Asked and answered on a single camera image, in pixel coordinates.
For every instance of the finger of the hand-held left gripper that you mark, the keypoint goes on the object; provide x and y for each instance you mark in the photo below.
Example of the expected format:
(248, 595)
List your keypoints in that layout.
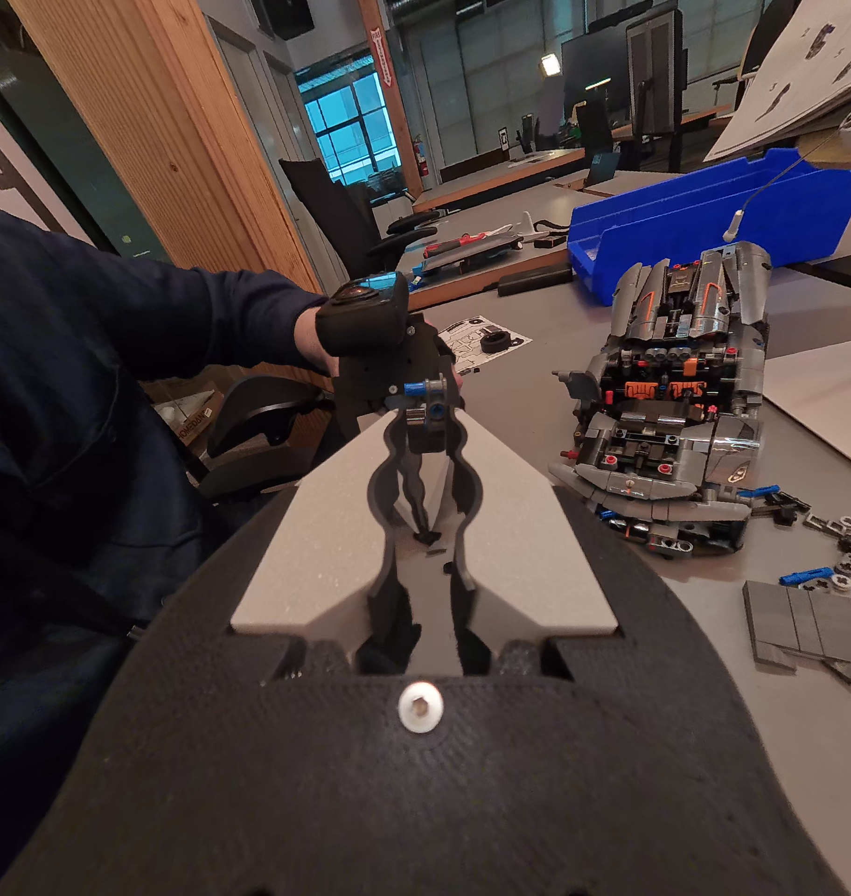
(406, 490)
(441, 483)

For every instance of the dark grey lego panel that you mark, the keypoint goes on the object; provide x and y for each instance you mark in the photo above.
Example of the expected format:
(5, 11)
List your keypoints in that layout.
(803, 623)

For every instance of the tool tray with red tool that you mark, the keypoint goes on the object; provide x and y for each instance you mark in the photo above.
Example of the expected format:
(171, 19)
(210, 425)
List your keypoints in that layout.
(467, 250)

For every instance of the black lego tyre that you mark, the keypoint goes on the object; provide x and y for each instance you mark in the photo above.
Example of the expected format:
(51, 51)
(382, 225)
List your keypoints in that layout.
(497, 344)

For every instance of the white framed sign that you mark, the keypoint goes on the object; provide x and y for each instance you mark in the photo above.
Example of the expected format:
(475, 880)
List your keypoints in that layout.
(5, 122)

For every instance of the person's left forearm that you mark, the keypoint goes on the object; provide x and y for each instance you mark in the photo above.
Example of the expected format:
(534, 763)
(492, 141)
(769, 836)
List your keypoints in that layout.
(243, 315)

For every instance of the person's navy clothed torso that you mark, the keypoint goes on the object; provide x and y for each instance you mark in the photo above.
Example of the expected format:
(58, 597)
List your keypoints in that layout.
(47, 455)

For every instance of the lego instruction booklet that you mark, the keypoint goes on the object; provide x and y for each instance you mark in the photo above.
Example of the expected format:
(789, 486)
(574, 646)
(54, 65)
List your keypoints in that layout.
(803, 63)

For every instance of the black rectangular block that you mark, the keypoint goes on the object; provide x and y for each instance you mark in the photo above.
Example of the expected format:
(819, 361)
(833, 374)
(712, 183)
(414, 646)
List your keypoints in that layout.
(534, 280)

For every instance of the person's left hand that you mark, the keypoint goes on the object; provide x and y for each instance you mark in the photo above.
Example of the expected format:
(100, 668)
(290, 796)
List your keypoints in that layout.
(310, 339)

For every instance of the cardboard box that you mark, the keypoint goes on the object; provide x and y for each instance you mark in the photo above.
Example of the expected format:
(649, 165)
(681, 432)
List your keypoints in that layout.
(187, 416)

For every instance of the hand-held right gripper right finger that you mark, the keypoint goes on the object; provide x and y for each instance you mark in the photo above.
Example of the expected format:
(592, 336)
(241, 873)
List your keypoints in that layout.
(537, 560)

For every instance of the grey lego car model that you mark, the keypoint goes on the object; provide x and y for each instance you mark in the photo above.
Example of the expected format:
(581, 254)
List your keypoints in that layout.
(677, 420)

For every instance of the black office chair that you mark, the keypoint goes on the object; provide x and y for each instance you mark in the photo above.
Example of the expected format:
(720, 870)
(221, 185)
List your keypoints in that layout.
(271, 427)
(334, 210)

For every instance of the black lego connector blue pin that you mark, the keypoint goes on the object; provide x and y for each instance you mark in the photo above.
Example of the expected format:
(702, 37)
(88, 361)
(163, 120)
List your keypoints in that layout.
(436, 409)

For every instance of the blue plastic storage bin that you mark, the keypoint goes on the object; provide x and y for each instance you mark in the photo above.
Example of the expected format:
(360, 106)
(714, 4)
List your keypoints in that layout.
(677, 217)

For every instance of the wide computer monitor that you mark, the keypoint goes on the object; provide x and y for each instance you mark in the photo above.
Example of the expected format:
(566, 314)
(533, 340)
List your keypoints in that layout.
(593, 70)

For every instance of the white rounded base plate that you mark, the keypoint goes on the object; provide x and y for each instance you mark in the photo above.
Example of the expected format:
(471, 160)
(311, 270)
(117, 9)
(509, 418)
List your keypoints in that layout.
(831, 406)

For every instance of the tall computer monitor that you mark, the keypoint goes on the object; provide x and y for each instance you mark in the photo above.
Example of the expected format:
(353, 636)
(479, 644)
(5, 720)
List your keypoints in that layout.
(653, 70)

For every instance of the red fire extinguisher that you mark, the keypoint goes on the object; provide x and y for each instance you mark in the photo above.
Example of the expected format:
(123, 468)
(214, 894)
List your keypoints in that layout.
(419, 157)

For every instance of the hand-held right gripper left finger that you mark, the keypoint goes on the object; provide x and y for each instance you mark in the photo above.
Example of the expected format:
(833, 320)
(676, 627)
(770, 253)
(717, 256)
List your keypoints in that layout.
(313, 553)

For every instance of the cluster of small lego connectors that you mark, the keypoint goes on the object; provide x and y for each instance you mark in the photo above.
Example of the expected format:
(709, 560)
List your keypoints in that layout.
(849, 525)

